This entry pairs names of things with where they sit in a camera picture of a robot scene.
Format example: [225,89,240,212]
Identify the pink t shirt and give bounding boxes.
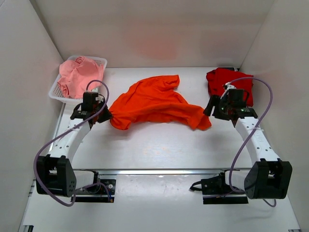
[57,56,105,99]

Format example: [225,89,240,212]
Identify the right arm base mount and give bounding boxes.
[189,172,249,205]

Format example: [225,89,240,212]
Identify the aluminium table rail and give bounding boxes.
[96,169,225,175]

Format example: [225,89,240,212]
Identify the red folded t shirt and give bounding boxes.
[206,68,253,107]

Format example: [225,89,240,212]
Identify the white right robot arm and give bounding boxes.
[203,87,292,199]

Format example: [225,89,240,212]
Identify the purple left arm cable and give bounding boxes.
[33,80,111,207]

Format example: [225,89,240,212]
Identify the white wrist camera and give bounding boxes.
[91,87,99,93]
[223,82,236,94]

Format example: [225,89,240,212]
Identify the white plastic basket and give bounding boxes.
[49,56,107,105]

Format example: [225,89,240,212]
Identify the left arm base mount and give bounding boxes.
[74,170,116,203]

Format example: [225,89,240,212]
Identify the orange t shirt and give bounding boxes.
[110,75,211,131]

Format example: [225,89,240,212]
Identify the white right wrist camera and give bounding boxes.
[223,82,236,94]

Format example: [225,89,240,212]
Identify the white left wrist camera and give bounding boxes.
[91,87,99,93]

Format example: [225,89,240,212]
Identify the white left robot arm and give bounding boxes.
[34,92,112,197]

